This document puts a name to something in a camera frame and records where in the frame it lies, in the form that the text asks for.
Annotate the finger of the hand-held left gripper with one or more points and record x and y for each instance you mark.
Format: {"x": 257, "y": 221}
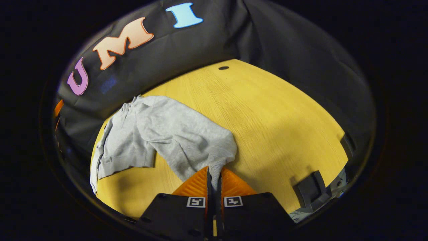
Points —
{"x": 58, "y": 107}

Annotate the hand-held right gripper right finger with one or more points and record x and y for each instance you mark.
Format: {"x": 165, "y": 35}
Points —
{"x": 254, "y": 217}

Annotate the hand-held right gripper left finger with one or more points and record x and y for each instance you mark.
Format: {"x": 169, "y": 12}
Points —
{"x": 174, "y": 217}

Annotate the grey zip-neck sweatshirt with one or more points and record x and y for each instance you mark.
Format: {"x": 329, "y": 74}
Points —
{"x": 174, "y": 130}

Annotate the dark grey table clamp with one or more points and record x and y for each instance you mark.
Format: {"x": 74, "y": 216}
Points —
{"x": 312, "y": 190}

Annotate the black backdrop cloth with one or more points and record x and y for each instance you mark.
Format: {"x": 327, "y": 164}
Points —
{"x": 207, "y": 43}

